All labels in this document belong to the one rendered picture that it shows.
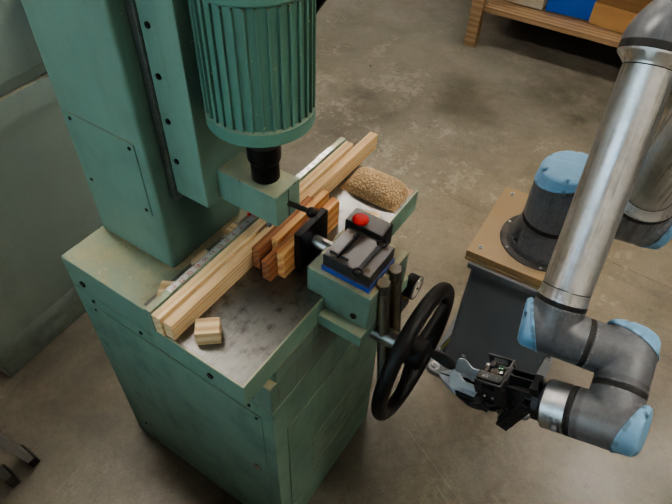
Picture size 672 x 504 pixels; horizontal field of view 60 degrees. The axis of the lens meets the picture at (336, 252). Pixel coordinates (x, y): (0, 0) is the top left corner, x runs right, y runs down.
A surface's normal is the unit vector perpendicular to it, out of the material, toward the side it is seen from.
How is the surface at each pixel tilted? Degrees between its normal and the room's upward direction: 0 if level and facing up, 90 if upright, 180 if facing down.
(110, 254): 0
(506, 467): 0
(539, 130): 0
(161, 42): 90
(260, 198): 90
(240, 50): 90
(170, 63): 90
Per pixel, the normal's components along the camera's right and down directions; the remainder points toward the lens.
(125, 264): 0.04, -0.68
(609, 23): -0.61, 0.57
